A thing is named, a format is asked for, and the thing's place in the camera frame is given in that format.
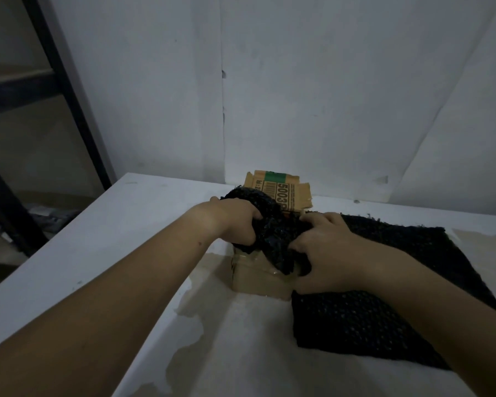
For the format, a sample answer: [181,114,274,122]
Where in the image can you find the person's right hand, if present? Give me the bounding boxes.
[288,212,382,296]

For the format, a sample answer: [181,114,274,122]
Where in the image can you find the person's left hand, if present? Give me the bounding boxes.
[193,196,264,247]

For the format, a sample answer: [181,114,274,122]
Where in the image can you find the black mesh netting piece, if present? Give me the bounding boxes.
[221,187,315,276]

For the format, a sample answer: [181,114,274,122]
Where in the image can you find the person's right forearm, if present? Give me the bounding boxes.
[366,248,496,397]

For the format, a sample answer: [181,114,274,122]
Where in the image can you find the person's left forearm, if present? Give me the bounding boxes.
[0,206,222,397]

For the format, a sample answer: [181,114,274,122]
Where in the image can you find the brown cardboard box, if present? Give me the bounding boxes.
[231,170,313,301]

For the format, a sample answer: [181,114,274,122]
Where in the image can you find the stack of black mesh netting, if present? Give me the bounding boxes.
[290,211,496,371]

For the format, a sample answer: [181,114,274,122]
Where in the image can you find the black metal shelf rack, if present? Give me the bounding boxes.
[0,0,113,257]

